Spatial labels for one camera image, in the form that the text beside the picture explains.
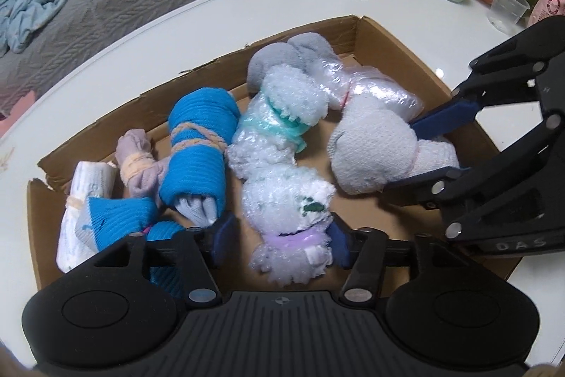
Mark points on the mauve sock bundle yellow band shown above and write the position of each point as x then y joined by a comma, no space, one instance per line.
141,165

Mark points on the cardboard box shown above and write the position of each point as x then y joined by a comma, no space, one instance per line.
388,50

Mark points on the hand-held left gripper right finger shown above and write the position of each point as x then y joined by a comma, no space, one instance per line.
339,242

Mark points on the bubble wrap bundle teal band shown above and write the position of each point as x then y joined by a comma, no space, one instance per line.
287,91

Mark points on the white terry sock bundle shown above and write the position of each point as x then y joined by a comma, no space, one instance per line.
370,147

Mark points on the bubble wrap bundle purple band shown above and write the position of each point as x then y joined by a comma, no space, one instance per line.
278,200

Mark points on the clear plastic wrap bundle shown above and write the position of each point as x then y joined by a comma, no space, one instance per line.
384,94

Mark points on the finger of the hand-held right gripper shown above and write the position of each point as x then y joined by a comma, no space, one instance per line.
423,185
446,115

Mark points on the grey sock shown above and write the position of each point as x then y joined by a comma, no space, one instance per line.
282,54

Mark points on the clear plastic cup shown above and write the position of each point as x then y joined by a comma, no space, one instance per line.
507,8

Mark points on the white cloth roll beige band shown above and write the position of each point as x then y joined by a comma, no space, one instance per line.
84,191

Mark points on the blue sock bundle beige band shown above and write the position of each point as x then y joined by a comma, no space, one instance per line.
198,116

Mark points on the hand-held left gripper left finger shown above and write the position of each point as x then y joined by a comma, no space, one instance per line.
224,238

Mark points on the blue sock bundle pink band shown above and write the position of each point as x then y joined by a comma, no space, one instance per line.
119,222

